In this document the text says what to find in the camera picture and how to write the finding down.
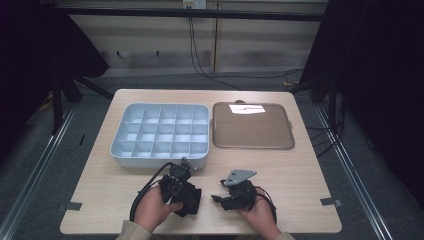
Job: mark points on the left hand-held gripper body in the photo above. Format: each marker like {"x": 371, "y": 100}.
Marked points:
{"x": 175, "y": 181}

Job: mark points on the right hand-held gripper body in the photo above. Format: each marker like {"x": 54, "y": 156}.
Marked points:
{"x": 241, "y": 196}

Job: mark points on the dark round object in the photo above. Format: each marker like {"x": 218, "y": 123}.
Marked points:
{"x": 191, "y": 201}

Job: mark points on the light blue compartment box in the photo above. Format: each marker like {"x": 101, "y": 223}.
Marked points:
{"x": 160, "y": 133}

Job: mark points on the person's right hand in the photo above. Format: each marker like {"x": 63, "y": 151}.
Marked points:
{"x": 263, "y": 218}

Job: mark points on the person's left hand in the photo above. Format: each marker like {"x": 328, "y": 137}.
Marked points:
{"x": 150, "y": 210}

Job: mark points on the brown flat tray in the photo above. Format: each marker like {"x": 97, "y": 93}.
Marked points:
{"x": 253, "y": 128}

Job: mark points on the grey tape piece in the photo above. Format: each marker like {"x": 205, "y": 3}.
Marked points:
{"x": 71, "y": 206}
{"x": 330, "y": 201}

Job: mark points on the small black floor piece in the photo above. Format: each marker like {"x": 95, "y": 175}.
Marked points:
{"x": 82, "y": 140}

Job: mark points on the black metal stand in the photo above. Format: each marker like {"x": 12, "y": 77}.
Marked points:
{"x": 66, "y": 90}
{"x": 316, "y": 88}

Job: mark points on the black curtain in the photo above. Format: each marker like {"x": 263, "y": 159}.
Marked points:
{"x": 376, "y": 83}
{"x": 30, "y": 66}

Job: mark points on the black horizontal frame bar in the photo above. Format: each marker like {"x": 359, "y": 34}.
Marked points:
{"x": 186, "y": 14}

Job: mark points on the white wall socket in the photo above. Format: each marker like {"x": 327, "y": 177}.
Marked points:
{"x": 195, "y": 4}

